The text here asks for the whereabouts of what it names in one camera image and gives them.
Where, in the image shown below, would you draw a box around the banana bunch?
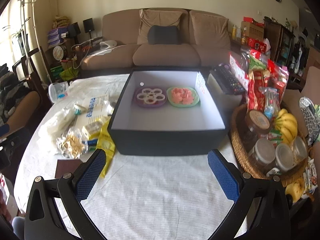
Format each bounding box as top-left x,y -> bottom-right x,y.
273,108 -> 298,144

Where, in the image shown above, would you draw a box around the black storage box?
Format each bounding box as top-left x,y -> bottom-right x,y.
108,69 -> 227,156

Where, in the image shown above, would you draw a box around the wicker basket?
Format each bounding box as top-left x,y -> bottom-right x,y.
230,104 -> 308,187

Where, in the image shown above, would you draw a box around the white plastic bag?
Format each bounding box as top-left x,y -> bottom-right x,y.
38,108 -> 75,140

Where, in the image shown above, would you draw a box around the dark lumbar cushion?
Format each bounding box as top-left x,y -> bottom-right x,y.
148,25 -> 181,45

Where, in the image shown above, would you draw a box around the black remote control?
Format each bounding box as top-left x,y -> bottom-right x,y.
210,65 -> 246,95

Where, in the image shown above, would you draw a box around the brown lid glass jar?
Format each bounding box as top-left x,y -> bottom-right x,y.
244,109 -> 272,142

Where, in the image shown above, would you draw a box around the purple plate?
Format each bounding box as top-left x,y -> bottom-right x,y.
133,87 -> 167,108

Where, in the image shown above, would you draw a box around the white flower cutter mould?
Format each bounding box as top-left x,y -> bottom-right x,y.
136,88 -> 166,106

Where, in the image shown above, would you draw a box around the red snack bag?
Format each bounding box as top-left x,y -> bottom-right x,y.
247,69 -> 270,111

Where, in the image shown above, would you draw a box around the brown sofa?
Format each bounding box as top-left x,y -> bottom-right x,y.
81,8 -> 231,76

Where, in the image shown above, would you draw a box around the brown square pillow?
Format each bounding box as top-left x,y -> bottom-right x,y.
137,9 -> 182,45

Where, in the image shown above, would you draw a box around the white blue flat box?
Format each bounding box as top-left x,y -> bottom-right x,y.
74,94 -> 109,129

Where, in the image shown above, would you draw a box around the green plate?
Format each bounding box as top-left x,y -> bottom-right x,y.
167,87 -> 200,108

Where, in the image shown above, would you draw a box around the pink flower moulds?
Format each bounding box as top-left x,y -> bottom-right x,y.
171,87 -> 194,105

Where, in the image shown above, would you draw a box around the clear plastic cup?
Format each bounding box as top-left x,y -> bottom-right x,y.
48,82 -> 69,104

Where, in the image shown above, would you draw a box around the yellow sachet strip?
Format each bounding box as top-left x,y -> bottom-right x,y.
96,119 -> 116,178

